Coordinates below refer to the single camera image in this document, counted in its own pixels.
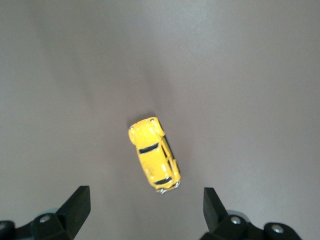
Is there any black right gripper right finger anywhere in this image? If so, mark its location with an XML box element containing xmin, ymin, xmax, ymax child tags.
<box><xmin>202</xmin><ymin>186</ymin><xmax>304</xmax><ymax>240</ymax></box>

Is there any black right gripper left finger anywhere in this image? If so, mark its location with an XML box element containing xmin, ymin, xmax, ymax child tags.
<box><xmin>0</xmin><ymin>185</ymin><xmax>91</xmax><ymax>240</ymax></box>

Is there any yellow beetle toy car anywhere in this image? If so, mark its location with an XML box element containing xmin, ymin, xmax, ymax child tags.
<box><xmin>127</xmin><ymin>116</ymin><xmax>182</xmax><ymax>195</ymax></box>

